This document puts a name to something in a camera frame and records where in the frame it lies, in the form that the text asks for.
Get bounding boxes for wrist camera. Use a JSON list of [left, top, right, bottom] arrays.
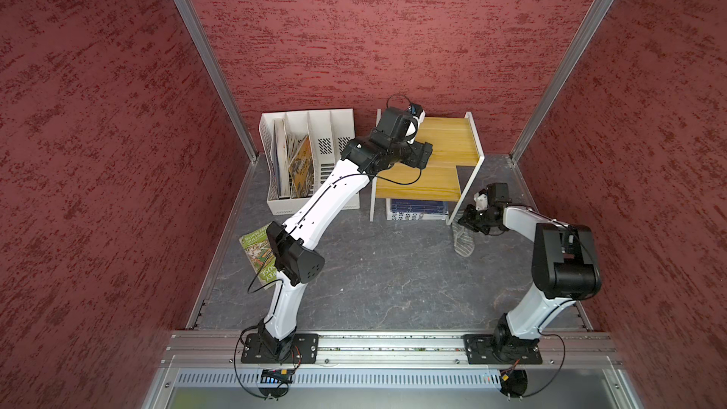
[[405, 102, 426, 144], [473, 190, 488, 211]]

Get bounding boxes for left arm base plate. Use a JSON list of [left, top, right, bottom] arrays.
[[240, 331, 320, 365]]

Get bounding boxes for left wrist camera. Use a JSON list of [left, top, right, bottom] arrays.
[[405, 102, 426, 144]]

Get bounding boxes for right aluminium corner post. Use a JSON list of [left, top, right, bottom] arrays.
[[509, 0, 615, 165]]

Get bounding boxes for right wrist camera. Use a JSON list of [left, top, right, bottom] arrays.
[[473, 190, 488, 211]]

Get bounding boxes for white book with black lettering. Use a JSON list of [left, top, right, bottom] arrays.
[[386, 199, 449, 221]]

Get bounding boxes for grey patterned cloth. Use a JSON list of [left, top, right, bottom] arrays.
[[452, 223, 475, 258]]

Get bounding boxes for dark blue book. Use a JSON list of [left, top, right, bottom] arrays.
[[388, 199, 449, 215]]

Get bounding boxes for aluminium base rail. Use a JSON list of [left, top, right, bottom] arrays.
[[160, 331, 625, 370]]

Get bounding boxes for yellow magazine in organizer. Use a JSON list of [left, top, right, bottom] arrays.
[[288, 136, 314, 198]]

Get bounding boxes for wooden white-framed bookshelf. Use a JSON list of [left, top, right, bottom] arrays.
[[369, 112, 485, 225]]

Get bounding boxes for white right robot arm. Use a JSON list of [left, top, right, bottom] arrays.
[[456, 183, 602, 363]]

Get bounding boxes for white file organizer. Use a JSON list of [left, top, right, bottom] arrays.
[[259, 109, 354, 216]]

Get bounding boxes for aluminium corner post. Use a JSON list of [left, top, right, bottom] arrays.
[[172, 0, 259, 163], [509, 0, 615, 165]]

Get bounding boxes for left aluminium corner post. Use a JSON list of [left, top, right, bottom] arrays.
[[172, 0, 259, 163]]

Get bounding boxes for green treehouse book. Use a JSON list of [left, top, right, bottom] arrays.
[[239, 225, 276, 289]]

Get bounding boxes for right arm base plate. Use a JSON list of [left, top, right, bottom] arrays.
[[462, 334, 543, 365]]

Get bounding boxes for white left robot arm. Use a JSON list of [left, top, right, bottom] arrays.
[[257, 102, 433, 362]]

